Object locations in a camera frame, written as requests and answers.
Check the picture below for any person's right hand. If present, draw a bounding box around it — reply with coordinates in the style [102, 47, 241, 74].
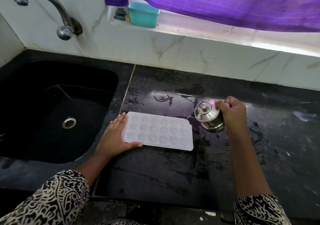
[215, 96, 248, 134]

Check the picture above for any person's left hand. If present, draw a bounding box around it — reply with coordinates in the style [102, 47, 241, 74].
[95, 112, 143, 157]

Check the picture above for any small steel lidded pot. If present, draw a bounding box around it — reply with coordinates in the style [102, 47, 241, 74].
[186, 99, 225, 134]

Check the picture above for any white star-mould ice tray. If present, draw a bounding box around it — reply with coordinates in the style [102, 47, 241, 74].
[122, 111, 194, 151]

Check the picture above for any person's left forearm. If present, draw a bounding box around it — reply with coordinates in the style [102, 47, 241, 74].
[74, 149, 112, 188]

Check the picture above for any person's right forearm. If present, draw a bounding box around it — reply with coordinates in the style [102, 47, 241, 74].
[227, 128, 273, 200]

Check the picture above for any steel sink drain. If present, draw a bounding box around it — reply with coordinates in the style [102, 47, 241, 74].
[63, 117, 76, 129]

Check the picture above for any black kitchen sink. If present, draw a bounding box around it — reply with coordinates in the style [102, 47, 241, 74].
[0, 60, 119, 165]

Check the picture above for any purple curtain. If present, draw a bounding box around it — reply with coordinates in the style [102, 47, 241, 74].
[101, 0, 320, 33]

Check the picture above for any teal plastic container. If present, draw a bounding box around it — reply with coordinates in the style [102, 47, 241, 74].
[128, 2, 160, 28]

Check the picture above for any dark green scrub pad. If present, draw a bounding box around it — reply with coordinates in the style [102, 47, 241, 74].
[114, 8, 127, 21]

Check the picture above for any chrome wall tap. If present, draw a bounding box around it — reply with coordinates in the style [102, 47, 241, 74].
[12, 0, 83, 41]

